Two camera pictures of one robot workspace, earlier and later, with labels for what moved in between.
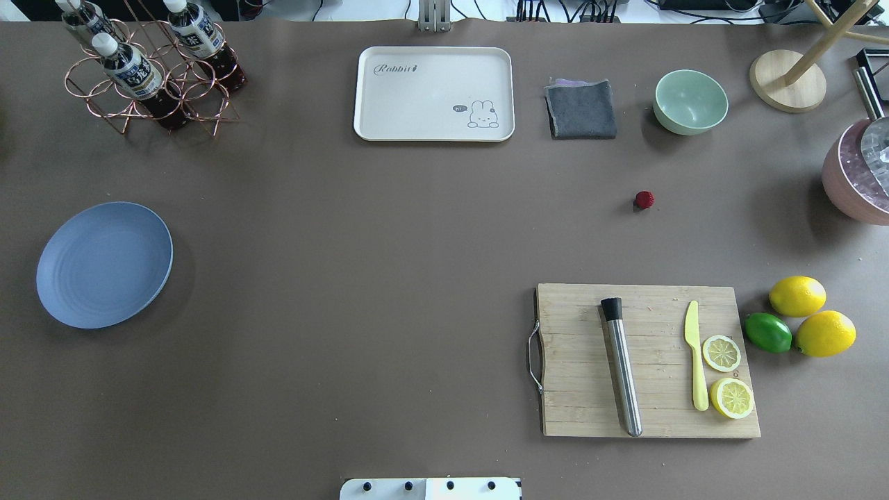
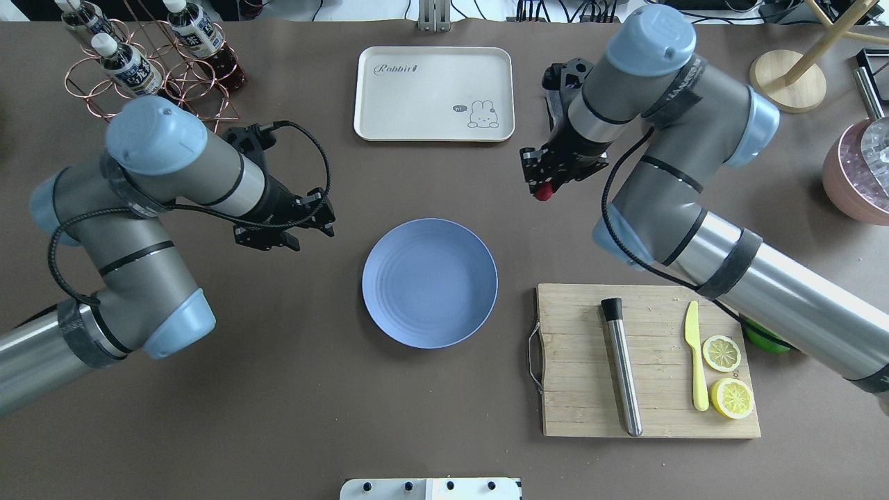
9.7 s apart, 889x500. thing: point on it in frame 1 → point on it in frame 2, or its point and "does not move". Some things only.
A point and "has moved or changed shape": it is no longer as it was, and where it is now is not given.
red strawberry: [644, 199] has moved or changed shape
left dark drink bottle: [85, 18] does not move
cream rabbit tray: [434, 94] does not move
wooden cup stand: [792, 82] does not move
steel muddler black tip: [612, 308] does not move
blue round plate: [104, 265] has moved or changed shape
